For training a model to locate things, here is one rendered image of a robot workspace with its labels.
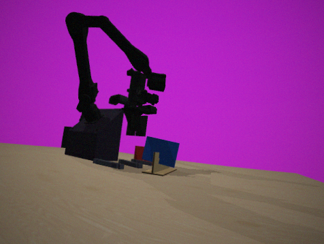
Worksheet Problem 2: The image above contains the red board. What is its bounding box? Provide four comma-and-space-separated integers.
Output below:
133, 146, 150, 162

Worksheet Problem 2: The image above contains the tan slotted board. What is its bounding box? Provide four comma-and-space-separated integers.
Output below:
142, 153, 177, 177

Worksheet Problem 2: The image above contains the blue notched board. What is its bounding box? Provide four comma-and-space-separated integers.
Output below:
142, 136, 180, 168

